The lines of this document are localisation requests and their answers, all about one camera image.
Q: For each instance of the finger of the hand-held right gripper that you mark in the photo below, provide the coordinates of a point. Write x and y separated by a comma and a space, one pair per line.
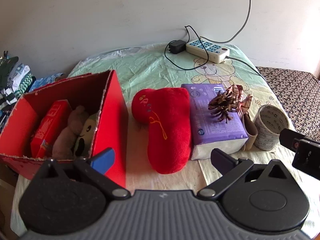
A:
290, 138
307, 155

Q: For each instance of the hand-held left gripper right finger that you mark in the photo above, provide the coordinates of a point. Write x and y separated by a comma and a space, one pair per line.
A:
221, 160

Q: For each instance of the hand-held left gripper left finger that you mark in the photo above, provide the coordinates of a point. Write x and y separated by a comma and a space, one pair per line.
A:
103, 159

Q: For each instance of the red cardboard box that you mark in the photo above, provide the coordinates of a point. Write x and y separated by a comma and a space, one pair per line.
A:
112, 120

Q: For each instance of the brown pine cone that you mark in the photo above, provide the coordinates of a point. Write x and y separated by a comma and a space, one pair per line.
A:
222, 103

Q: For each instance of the patterned ribbon bow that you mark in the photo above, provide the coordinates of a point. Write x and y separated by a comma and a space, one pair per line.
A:
243, 102

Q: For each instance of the green and white plush toy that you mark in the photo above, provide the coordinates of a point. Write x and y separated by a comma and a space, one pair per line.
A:
83, 137

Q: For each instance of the brown teddy bear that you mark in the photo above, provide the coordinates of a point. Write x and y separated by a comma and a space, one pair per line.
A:
67, 135

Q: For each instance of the purple tissue packet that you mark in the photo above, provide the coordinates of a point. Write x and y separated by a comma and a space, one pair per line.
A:
202, 120

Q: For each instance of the brown patterned cover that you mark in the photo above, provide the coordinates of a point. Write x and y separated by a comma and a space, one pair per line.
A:
295, 92

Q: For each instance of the red plush stocking pillow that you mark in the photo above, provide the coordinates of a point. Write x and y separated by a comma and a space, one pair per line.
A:
167, 130

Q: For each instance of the small red carton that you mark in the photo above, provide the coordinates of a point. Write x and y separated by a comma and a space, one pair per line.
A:
50, 125

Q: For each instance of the blue floral cloth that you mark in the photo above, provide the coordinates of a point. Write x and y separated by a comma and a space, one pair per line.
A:
45, 82

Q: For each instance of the green bear print tablecloth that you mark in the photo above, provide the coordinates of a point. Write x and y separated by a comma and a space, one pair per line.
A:
150, 62

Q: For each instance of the white power strip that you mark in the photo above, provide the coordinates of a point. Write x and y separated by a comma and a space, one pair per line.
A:
207, 48

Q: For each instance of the stack of folded clothes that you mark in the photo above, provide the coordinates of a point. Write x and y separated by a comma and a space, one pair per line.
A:
15, 80

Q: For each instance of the black power adapter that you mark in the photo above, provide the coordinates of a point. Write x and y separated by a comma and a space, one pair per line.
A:
177, 47

